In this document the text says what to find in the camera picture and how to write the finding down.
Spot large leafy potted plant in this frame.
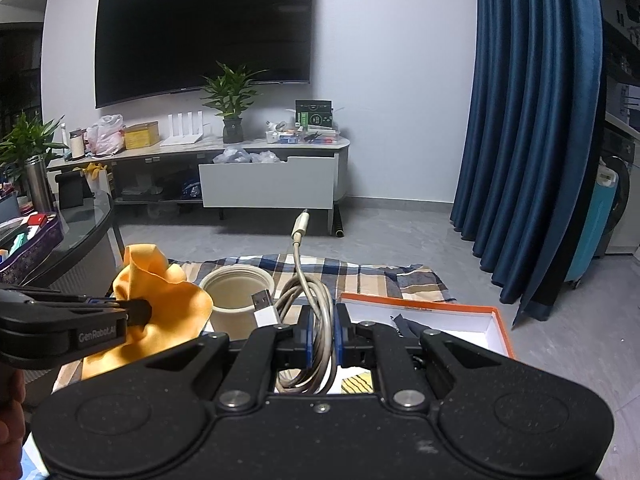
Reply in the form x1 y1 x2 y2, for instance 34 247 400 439
0 111 69 187

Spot yellow rubber gloves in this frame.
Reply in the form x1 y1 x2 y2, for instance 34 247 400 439
72 161 109 181

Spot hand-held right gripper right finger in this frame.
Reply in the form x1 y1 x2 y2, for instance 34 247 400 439
336 305 501 409

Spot blue curtain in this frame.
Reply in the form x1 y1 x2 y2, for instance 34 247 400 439
449 0 609 324

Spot round black coffee table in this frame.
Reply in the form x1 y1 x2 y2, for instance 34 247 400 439
0 187 127 306

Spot grey television cabinet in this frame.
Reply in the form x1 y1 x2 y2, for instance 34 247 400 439
46 134 352 237

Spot orange white box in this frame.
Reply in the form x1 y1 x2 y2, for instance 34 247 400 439
334 291 517 362

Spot plaid blanket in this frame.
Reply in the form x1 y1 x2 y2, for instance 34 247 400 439
52 252 459 392

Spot purple patterned tin tray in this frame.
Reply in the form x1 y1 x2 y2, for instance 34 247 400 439
0 211 66 287

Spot white cabinet drawer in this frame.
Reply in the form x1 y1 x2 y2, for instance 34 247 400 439
198 153 335 210

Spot yellow tin box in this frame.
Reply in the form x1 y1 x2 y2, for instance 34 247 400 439
123 122 162 150

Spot yellow striped towel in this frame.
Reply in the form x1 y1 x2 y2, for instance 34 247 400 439
340 372 375 395

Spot white router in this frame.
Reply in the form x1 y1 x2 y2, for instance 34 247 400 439
159 109 206 148

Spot beige cable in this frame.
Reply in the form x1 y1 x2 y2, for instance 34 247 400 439
252 208 342 395

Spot orange cloth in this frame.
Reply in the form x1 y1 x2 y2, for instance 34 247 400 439
80 243 215 382

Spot blue suitcase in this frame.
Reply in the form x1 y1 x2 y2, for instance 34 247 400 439
564 159 632 289

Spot black stand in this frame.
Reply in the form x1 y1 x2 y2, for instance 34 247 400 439
53 169 95 210

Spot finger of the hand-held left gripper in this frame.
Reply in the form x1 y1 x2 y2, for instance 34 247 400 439
84 297 154 329

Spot green black box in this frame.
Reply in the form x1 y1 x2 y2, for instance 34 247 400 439
294 98 334 131

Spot person's left hand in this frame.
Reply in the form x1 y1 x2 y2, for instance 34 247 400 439
0 367 27 461

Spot stainless steel tumbler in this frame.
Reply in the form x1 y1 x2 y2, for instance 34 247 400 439
24 155 55 214

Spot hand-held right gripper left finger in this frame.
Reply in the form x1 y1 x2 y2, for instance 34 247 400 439
145 307 315 409

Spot black wall television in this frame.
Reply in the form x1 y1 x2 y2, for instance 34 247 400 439
93 0 315 110

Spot small potted plant dark vase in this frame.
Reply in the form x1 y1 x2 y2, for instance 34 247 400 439
199 59 269 145

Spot clear plastic bags bundle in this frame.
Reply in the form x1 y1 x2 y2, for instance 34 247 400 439
212 147 284 165

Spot white plastic bag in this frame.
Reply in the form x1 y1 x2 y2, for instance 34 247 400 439
85 113 126 156

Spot pile of small desk items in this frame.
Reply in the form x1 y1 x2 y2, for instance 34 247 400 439
264 119 342 146

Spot dark navy cloth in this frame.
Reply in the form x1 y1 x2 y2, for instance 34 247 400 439
389 312 442 342

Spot dark storage shelf unit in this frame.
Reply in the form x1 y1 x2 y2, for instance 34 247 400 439
601 0 640 257

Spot beige cup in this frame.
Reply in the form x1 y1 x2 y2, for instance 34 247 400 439
198 266 275 339

